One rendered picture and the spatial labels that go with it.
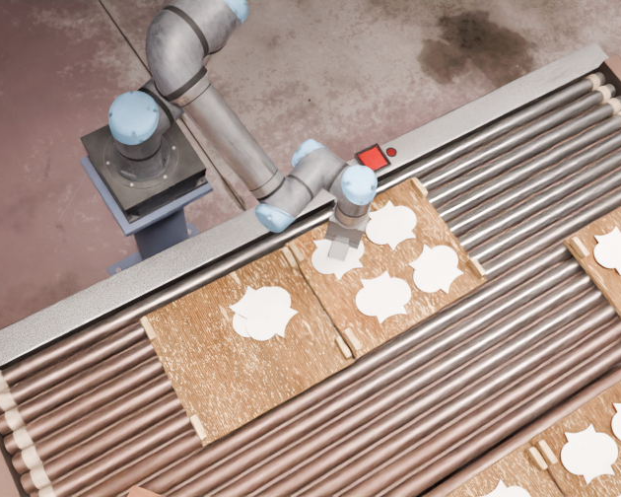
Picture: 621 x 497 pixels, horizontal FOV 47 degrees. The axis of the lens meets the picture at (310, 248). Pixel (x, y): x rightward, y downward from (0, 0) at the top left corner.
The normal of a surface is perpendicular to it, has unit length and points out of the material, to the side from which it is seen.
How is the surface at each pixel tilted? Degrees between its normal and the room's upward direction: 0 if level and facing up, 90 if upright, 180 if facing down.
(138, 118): 10
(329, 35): 1
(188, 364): 0
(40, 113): 0
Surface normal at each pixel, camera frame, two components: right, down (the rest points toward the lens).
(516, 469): 0.08, -0.40
